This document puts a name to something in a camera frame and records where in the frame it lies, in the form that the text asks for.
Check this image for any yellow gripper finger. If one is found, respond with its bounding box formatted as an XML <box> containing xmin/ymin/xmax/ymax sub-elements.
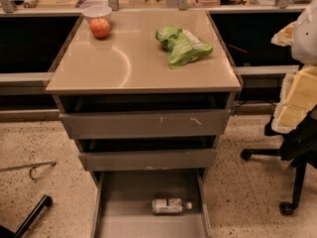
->
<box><xmin>270</xmin><ymin>22</ymin><xmax>295</xmax><ymax>47</ymax></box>
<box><xmin>271</xmin><ymin>65</ymin><xmax>317</xmax><ymax>134</ymax></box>

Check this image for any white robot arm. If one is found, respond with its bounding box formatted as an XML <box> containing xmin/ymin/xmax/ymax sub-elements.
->
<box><xmin>271</xmin><ymin>0</ymin><xmax>317</xmax><ymax>134</ymax></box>

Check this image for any top grey drawer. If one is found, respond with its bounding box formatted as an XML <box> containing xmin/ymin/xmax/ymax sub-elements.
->
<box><xmin>59</xmin><ymin>109</ymin><xmax>230</xmax><ymax>139</ymax></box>

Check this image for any grey drawer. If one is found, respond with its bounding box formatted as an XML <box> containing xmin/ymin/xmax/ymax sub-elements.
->
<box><xmin>90</xmin><ymin>170</ymin><xmax>211</xmax><ymax>238</ymax></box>
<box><xmin>59</xmin><ymin>109</ymin><xmax>230</xmax><ymax>139</ymax></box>
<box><xmin>78</xmin><ymin>149</ymin><xmax>216</xmax><ymax>171</ymax></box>

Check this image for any middle grey drawer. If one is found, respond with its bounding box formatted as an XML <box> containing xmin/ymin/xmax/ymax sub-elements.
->
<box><xmin>78</xmin><ymin>149</ymin><xmax>216</xmax><ymax>171</ymax></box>

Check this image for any grey drawer cabinet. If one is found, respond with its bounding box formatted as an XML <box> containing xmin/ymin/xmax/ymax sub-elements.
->
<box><xmin>45</xmin><ymin>9</ymin><xmax>243</xmax><ymax>238</ymax></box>

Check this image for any bottom grey drawer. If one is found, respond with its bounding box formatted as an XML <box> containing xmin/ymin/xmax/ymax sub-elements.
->
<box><xmin>90</xmin><ymin>170</ymin><xmax>211</xmax><ymax>238</ymax></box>

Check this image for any black office chair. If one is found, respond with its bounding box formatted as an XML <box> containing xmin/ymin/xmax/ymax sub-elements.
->
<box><xmin>240</xmin><ymin>108</ymin><xmax>317</xmax><ymax>215</ymax></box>

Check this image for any green chip bag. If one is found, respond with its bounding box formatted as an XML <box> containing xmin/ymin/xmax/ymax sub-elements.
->
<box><xmin>156</xmin><ymin>25</ymin><xmax>213</xmax><ymax>69</ymax></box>

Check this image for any red apple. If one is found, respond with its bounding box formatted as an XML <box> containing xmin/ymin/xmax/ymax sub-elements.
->
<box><xmin>89</xmin><ymin>18</ymin><xmax>110</xmax><ymax>39</ymax></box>

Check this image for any white bowl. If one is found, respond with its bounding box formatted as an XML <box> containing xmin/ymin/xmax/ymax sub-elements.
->
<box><xmin>82</xmin><ymin>5</ymin><xmax>112</xmax><ymax>24</ymax></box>

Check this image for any black chair leg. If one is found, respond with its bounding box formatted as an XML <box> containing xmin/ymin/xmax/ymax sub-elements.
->
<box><xmin>0</xmin><ymin>194</ymin><xmax>53</xmax><ymax>238</ymax></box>

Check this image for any metal hooked rod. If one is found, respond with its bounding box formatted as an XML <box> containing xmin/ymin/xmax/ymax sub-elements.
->
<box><xmin>0</xmin><ymin>161</ymin><xmax>56</xmax><ymax>180</ymax></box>

